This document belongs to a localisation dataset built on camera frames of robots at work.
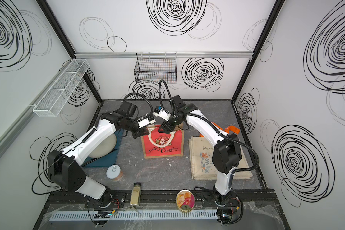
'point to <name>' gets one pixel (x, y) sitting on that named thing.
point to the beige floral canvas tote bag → (201, 150)
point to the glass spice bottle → (135, 194)
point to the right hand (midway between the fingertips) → (163, 126)
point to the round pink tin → (185, 200)
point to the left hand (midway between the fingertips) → (146, 130)
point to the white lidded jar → (114, 172)
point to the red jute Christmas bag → (156, 144)
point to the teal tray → (109, 159)
